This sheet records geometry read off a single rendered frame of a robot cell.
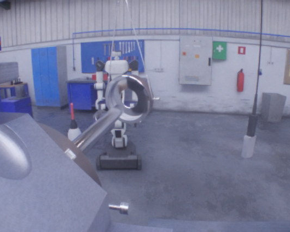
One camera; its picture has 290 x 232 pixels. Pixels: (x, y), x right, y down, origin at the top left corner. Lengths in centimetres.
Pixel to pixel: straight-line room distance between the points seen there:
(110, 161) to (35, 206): 236
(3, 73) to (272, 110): 533
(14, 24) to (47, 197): 745
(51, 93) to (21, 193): 581
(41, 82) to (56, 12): 212
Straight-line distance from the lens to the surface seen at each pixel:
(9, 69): 32
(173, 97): 545
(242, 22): 566
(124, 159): 260
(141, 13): 563
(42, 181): 31
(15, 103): 399
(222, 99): 555
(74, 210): 32
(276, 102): 540
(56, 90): 594
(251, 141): 116
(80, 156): 48
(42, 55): 611
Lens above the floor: 141
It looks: 16 degrees down
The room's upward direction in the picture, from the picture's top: straight up
